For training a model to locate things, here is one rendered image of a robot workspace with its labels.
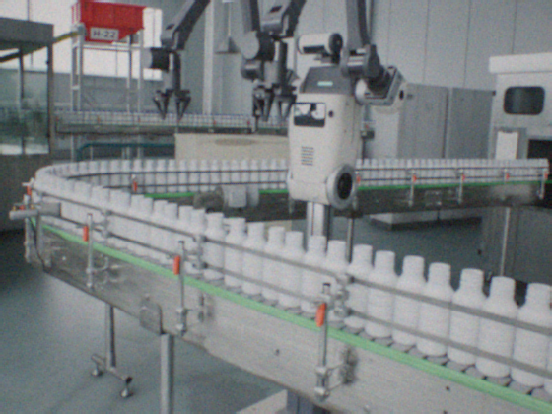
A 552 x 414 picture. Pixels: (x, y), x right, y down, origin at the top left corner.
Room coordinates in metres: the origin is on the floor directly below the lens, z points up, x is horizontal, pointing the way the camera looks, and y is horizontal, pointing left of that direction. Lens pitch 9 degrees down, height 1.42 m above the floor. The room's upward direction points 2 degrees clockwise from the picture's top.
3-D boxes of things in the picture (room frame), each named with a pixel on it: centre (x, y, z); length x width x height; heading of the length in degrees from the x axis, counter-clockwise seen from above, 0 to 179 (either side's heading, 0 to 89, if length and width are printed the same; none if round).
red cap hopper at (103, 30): (7.94, 2.50, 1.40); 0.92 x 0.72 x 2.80; 120
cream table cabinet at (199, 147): (5.86, 0.51, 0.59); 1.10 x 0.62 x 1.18; 120
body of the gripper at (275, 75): (1.49, 0.03, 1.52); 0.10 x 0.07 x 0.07; 137
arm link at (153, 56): (1.77, 0.39, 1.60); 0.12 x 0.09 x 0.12; 138
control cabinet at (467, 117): (7.98, -2.42, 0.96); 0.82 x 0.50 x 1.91; 120
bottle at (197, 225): (1.46, 0.22, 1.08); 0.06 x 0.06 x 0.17
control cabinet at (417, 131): (7.53, -1.64, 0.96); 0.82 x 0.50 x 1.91; 120
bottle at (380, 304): (1.07, -0.20, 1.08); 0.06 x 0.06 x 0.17
